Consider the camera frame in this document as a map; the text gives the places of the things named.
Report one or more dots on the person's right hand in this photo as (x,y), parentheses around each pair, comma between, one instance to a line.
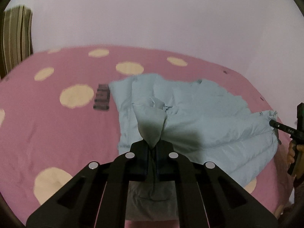
(291,159)

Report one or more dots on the striped green brown curtain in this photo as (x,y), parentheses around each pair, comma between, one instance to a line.
(16,42)

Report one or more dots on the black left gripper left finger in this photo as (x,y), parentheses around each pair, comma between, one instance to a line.
(97,195)

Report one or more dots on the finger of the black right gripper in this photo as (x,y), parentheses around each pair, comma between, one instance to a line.
(279,126)

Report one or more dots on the pink polka dot bedspread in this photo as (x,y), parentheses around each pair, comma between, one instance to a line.
(49,127)

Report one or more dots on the light blue down jacket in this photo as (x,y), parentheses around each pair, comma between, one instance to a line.
(202,120)

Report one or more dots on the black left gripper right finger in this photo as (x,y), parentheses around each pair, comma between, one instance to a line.
(206,195)

